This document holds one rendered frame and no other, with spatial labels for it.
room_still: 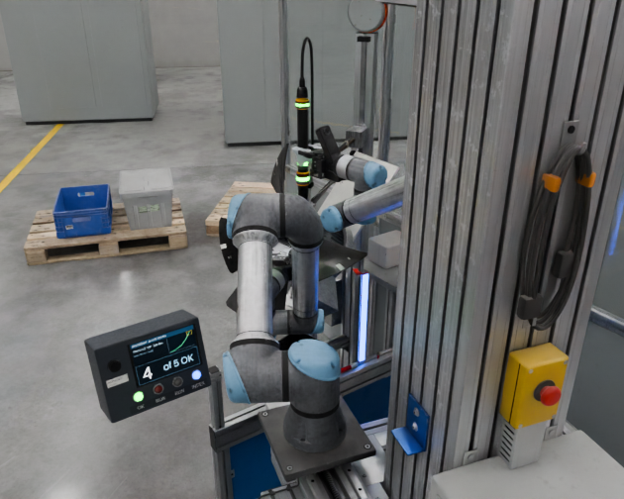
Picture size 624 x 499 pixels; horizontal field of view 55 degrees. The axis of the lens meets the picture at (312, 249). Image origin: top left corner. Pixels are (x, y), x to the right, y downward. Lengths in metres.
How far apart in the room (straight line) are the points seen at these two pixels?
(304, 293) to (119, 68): 7.62
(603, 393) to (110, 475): 2.06
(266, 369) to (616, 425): 1.40
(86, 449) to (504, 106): 2.65
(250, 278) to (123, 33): 7.74
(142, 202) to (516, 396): 4.08
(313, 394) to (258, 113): 6.37
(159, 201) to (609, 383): 3.56
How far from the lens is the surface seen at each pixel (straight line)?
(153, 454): 3.03
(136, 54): 9.05
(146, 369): 1.52
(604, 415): 2.39
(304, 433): 1.45
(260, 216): 1.51
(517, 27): 0.86
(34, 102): 9.44
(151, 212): 4.91
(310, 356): 1.35
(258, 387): 1.36
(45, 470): 3.11
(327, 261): 1.96
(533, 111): 0.90
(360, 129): 2.59
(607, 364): 2.30
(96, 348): 1.49
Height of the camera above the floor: 2.05
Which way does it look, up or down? 25 degrees down
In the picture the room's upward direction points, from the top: straight up
